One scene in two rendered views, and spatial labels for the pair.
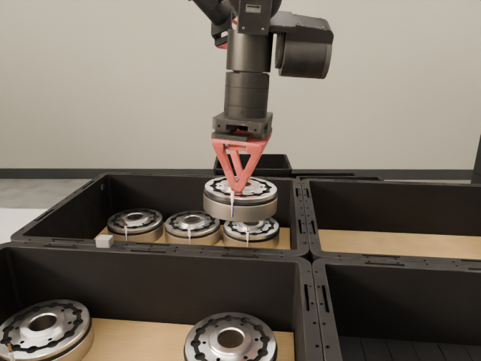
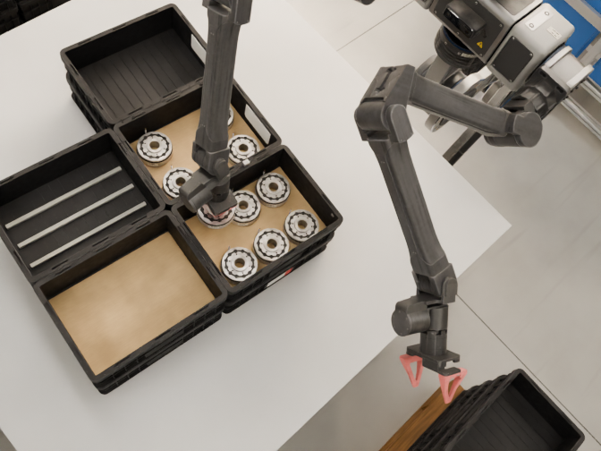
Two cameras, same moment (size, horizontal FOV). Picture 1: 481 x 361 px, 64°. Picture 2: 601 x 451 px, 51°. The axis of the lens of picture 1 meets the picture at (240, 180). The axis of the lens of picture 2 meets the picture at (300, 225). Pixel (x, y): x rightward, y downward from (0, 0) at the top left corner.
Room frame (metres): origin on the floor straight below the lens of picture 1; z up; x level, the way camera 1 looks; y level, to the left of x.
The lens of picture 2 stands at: (1.00, -0.53, 2.54)
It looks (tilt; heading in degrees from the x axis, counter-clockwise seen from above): 64 degrees down; 115
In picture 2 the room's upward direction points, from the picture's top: 24 degrees clockwise
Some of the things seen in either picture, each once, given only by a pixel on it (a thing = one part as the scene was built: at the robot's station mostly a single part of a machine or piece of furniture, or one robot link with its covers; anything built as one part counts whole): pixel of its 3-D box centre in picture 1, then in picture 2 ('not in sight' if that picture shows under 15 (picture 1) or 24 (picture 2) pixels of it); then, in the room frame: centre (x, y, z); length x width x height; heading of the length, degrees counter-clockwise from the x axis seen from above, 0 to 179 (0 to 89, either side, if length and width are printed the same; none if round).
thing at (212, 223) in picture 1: (192, 222); (271, 244); (0.66, 0.09, 0.86); 0.10 x 0.10 x 0.01
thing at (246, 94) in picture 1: (245, 100); (217, 189); (0.51, -0.01, 1.10); 0.10 x 0.07 x 0.07; 169
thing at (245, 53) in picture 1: (254, 51); (215, 180); (0.51, -0.02, 1.16); 0.07 x 0.06 x 0.07; 91
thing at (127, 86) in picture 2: not in sight; (145, 72); (-0.01, 0.16, 0.87); 0.40 x 0.30 x 0.11; 84
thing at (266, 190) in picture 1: (240, 188); (215, 207); (0.51, 0.00, 0.98); 0.10 x 0.10 x 0.01
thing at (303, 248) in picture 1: (180, 209); (258, 216); (0.58, 0.10, 0.92); 0.40 x 0.30 x 0.02; 84
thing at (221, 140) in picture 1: (240, 155); not in sight; (0.50, 0.00, 1.03); 0.07 x 0.07 x 0.09; 79
